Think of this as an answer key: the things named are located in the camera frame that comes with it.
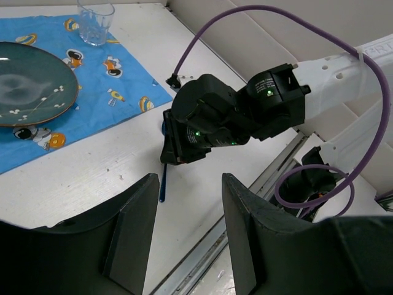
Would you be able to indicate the clear plastic cup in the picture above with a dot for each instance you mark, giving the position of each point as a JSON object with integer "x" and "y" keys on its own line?
{"x": 95, "y": 19}

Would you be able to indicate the aluminium table rail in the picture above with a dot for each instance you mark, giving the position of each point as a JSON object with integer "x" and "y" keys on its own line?
{"x": 208, "y": 262}

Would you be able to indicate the blue cartoon print cloth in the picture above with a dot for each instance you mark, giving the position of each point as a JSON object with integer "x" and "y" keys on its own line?
{"x": 113, "y": 87}

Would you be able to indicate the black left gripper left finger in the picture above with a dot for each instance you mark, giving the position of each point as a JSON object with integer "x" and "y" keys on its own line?
{"x": 104, "y": 250}

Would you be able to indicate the blue metal spoon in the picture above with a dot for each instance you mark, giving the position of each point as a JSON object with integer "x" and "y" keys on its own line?
{"x": 162, "y": 194}

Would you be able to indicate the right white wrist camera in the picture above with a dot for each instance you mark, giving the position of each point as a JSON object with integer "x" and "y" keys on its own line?
{"x": 176, "y": 82}

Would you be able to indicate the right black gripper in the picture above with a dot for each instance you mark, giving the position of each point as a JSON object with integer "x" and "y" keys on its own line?
{"x": 204, "y": 114}

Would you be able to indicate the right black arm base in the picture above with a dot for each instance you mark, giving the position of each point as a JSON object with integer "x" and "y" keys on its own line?
{"x": 308, "y": 185}

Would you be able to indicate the teal ceramic plate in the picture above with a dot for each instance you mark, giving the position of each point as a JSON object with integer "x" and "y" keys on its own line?
{"x": 36, "y": 86}

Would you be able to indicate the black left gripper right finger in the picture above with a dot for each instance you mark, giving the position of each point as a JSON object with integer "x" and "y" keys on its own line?
{"x": 273, "y": 252}

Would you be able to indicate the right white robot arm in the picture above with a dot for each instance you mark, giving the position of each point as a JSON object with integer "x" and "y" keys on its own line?
{"x": 286, "y": 96}

